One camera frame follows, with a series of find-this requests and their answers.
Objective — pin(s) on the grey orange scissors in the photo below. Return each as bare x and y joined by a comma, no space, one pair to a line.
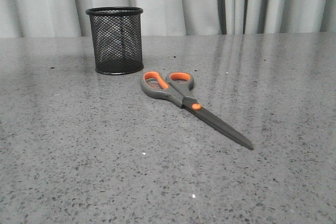
177,89

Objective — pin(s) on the black mesh pen cup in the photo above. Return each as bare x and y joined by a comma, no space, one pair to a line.
116,38

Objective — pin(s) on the grey curtain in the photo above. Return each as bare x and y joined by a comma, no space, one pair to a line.
67,18

